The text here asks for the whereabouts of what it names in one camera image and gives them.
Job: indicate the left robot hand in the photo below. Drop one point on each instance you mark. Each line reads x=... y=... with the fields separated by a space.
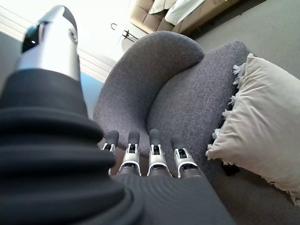
x=47 y=164

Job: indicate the white fringed cushion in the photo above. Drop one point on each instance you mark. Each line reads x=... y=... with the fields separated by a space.
x=260 y=112

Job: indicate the grey fabric armchair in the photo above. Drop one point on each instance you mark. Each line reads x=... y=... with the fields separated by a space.
x=164 y=93

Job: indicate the white duvet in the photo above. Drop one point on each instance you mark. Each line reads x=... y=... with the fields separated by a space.
x=180 y=10

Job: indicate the beige upholstered bed frame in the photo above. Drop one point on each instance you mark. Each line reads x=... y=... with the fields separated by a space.
x=150 y=18

